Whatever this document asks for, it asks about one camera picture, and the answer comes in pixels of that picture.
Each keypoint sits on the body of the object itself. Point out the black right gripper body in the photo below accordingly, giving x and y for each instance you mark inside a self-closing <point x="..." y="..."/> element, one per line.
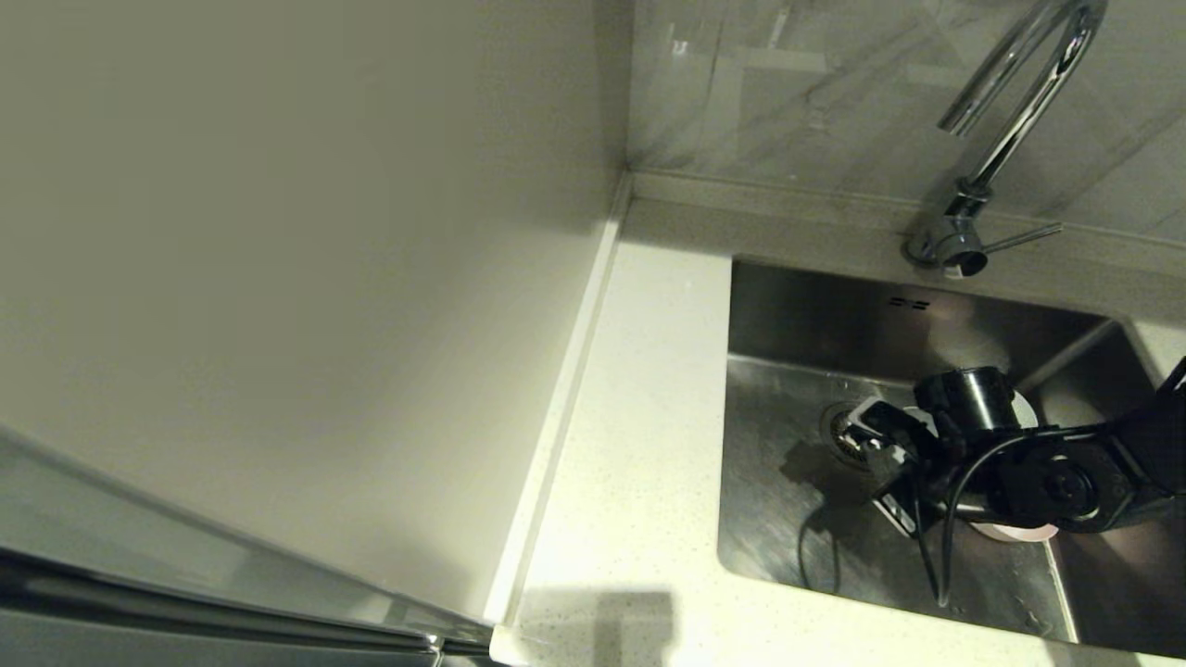
<point x="968" y="403"/>

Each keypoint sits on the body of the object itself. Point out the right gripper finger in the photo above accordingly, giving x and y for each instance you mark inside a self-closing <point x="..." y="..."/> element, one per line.
<point x="866" y="415"/>
<point x="885" y="449"/>

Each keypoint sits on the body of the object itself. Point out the pink ceramic bowl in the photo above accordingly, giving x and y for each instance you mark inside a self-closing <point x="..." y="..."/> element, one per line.
<point x="1015" y="534"/>

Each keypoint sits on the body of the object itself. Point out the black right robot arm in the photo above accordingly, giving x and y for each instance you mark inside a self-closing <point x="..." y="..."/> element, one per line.
<point x="1061" y="486"/>

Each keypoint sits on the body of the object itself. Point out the stainless steel kitchen sink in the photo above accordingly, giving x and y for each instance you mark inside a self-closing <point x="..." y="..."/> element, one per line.
<point x="760" y="389"/>

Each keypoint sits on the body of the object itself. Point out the round metal drain strainer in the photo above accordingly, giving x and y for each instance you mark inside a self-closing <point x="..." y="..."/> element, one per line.
<point x="831" y="428"/>

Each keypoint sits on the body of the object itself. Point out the chrome gooseneck faucet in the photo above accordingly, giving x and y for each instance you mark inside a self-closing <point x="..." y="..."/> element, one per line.
<point x="952" y="236"/>

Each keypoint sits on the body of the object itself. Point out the glossy grey appliance panel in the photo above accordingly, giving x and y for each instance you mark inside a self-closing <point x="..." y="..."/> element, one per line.
<point x="185" y="556"/>

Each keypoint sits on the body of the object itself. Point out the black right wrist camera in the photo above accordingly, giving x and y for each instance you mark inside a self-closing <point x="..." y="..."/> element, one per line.
<point x="897" y="514"/>

